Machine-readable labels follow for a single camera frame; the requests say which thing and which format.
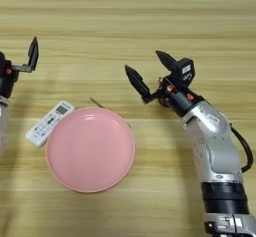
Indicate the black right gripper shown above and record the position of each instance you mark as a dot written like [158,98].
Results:
[178,97]

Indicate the pink round plate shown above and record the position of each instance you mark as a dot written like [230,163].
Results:
[90,151]

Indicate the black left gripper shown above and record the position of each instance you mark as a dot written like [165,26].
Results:
[6,77]

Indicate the white remote control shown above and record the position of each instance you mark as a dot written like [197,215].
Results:
[43,129]

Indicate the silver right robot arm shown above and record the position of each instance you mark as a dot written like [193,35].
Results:
[216,147]

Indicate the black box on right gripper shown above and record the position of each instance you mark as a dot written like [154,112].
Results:
[185,72]

